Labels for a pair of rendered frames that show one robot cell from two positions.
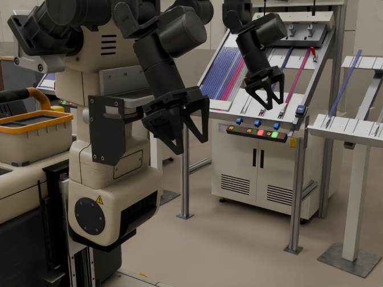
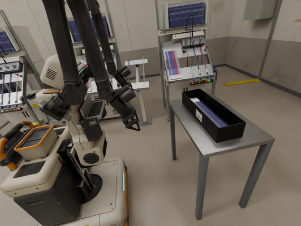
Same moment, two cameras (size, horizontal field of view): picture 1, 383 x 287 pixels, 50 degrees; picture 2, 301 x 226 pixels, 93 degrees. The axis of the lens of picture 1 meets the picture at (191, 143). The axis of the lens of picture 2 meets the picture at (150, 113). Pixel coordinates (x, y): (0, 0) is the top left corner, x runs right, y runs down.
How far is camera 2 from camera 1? 42 cm
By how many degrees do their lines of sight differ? 35
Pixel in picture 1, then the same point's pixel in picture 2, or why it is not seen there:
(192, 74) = not seen: hidden behind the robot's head
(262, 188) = (110, 111)
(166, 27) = (123, 94)
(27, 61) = (55, 121)
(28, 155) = (46, 150)
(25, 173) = (52, 158)
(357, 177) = (141, 98)
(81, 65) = (72, 111)
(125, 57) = not seen: hidden behind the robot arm
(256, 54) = (124, 81)
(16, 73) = not seen: outside the picture
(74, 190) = (81, 153)
